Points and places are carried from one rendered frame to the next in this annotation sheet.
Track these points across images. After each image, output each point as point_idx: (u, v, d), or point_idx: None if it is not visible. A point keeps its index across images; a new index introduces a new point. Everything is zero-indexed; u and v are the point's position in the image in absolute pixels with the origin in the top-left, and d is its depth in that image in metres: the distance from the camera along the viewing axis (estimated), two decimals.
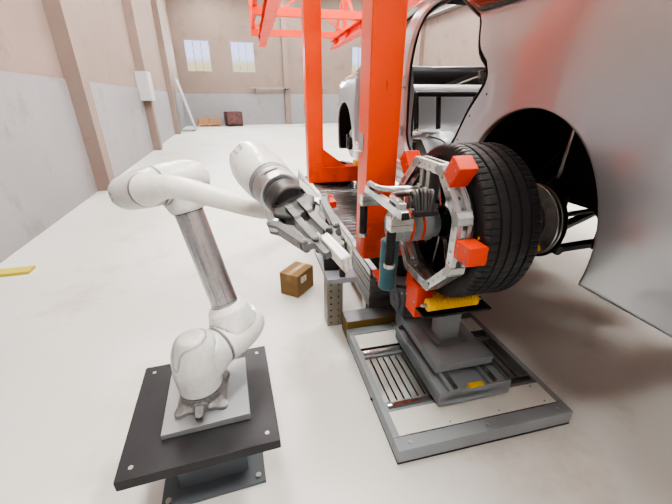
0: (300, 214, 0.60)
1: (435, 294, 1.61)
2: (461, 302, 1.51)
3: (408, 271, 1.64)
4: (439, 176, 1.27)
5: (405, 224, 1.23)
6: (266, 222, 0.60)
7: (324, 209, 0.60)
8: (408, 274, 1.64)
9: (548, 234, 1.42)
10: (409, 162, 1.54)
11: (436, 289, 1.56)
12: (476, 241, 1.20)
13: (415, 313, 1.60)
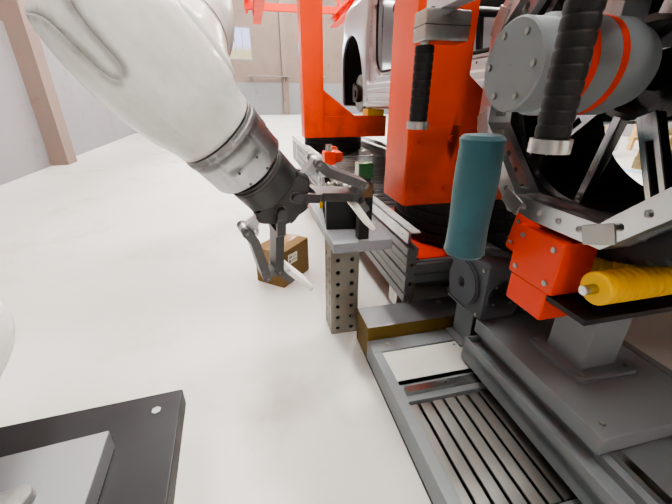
0: (297, 217, 0.45)
1: None
2: None
3: (520, 214, 0.71)
4: None
5: None
6: (243, 232, 0.42)
7: (336, 180, 0.45)
8: (522, 220, 0.71)
9: None
10: None
11: (603, 252, 0.63)
12: None
13: (544, 311, 0.67)
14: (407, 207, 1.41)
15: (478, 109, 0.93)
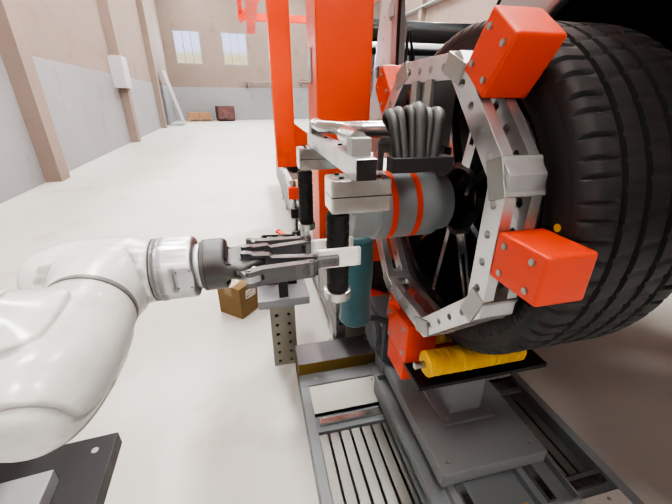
0: (264, 263, 0.52)
1: (441, 336, 0.87)
2: (493, 359, 0.76)
3: (391, 293, 0.90)
4: (455, 81, 0.53)
5: (369, 193, 0.49)
6: None
7: (277, 276, 0.48)
8: (392, 298, 0.89)
9: None
10: (391, 85, 0.79)
11: None
12: (555, 235, 0.46)
13: (404, 373, 0.86)
14: None
15: None
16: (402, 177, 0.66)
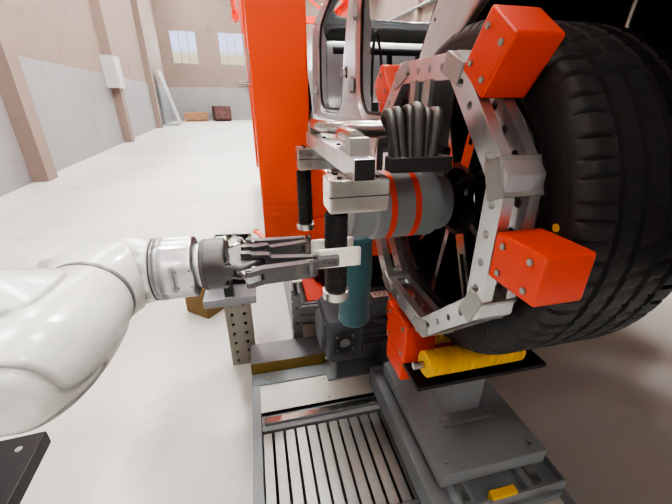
0: (264, 263, 0.52)
1: (440, 336, 0.87)
2: (492, 359, 0.76)
3: (390, 293, 0.90)
4: (454, 81, 0.53)
5: (368, 193, 0.48)
6: None
7: (277, 276, 0.48)
8: (391, 298, 0.89)
9: None
10: (390, 85, 0.79)
11: None
12: (554, 235, 0.46)
13: (403, 373, 0.86)
14: None
15: None
16: (401, 177, 0.66)
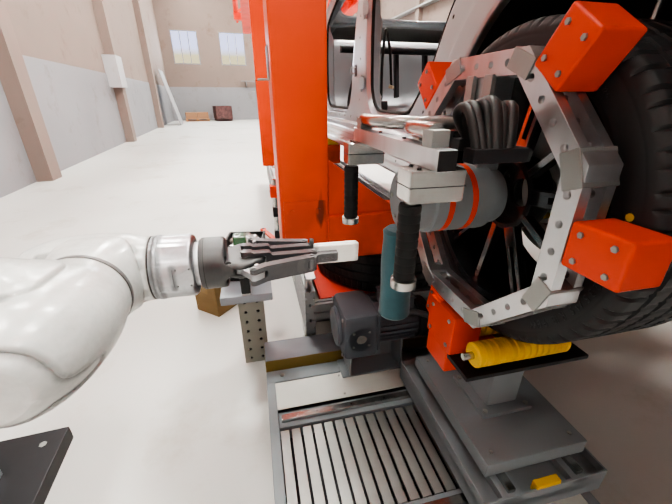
0: None
1: (483, 328, 0.88)
2: (539, 350, 0.78)
3: (432, 286, 0.91)
4: (522, 75, 0.54)
5: (445, 184, 0.50)
6: None
7: (278, 273, 0.49)
8: (433, 291, 0.91)
9: None
10: (438, 81, 0.81)
11: None
12: (630, 224, 0.47)
13: (447, 365, 0.87)
14: None
15: (341, 186, 1.13)
16: None
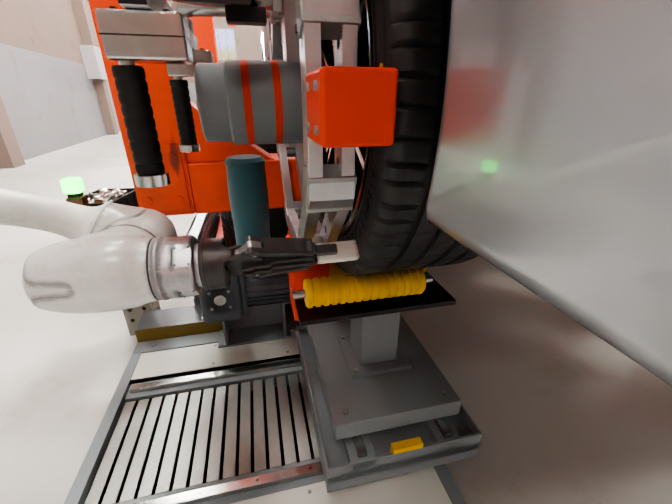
0: (264, 265, 0.52)
1: (340, 272, 0.77)
2: (384, 288, 0.67)
3: (288, 226, 0.80)
4: None
5: (152, 31, 0.39)
6: (254, 279, 0.56)
7: (276, 254, 0.48)
8: (289, 231, 0.80)
9: None
10: None
11: (335, 261, 0.72)
12: None
13: (297, 313, 0.76)
14: (220, 215, 1.48)
15: (198, 128, 1.01)
16: (259, 63, 0.57)
